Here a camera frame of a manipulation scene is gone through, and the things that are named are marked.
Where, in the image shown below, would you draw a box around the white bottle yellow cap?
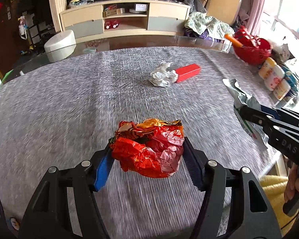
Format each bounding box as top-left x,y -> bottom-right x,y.
259,57 -> 277,80

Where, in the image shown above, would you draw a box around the white round stool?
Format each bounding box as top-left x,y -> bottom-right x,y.
44,29 -> 77,63

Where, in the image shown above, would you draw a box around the woven folding screen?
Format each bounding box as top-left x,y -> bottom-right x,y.
47,0 -> 70,34

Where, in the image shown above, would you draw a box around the person's right hand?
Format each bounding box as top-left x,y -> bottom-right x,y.
284,164 -> 299,204

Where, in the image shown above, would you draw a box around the window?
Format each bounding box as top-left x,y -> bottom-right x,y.
260,0 -> 299,63

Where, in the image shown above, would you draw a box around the silver white packaging pouch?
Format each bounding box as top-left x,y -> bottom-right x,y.
222,78 -> 271,150

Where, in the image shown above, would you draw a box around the blue snack packet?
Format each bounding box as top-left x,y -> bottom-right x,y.
284,66 -> 299,97

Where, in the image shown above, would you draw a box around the orange white tube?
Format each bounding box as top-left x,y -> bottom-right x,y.
224,33 -> 243,48

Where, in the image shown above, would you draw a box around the beige television cabinet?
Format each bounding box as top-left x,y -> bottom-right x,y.
59,0 -> 191,40

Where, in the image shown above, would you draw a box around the red foil wrapper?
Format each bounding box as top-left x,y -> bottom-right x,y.
108,119 -> 185,178

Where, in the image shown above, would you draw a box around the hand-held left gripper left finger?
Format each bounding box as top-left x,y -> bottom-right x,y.
17,144 -> 115,239

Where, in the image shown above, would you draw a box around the yellow fluffy blanket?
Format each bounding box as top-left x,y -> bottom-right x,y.
260,175 -> 298,229

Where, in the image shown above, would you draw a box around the small white yellow bottle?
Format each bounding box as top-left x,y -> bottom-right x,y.
273,79 -> 291,100

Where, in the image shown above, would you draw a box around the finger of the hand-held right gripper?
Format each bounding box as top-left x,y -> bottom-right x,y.
260,105 -> 299,132
239,106 -> 281,132

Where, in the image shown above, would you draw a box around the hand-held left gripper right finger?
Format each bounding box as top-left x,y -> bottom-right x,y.
183,137 -> 282,239

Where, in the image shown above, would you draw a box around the red rectangular box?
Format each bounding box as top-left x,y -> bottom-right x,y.
174,64 -> 201,83

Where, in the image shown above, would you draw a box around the floral cloth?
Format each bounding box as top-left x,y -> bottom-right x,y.
184,12 -> 235,40

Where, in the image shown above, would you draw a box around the red plastic basket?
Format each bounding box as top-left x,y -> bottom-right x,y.
233,25 -> 272,66

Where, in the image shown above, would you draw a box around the grey table mat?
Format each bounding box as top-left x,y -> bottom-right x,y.
0,45 -> 284,239

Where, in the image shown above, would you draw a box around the silver crumpled foil ball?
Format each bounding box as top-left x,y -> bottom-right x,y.
149,62 -> 178,87

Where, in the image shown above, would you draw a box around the pink curtain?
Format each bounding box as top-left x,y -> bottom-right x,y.
239,0 -> 269,30

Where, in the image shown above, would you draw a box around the clear plastic bags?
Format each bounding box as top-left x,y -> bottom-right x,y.
271,42 -> 297,60

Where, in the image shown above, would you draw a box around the dark hanging coats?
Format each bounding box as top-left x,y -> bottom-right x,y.
22,0 -> 50,25

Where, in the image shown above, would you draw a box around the white shelf device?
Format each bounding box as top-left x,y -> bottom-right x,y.
130,3 -> 149,13

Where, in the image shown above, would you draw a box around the dark brown door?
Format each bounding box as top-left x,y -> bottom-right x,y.
0,0 -> 20,63

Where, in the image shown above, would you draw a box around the flat cardboard box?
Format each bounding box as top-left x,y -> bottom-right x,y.
103,8 -> 125,18

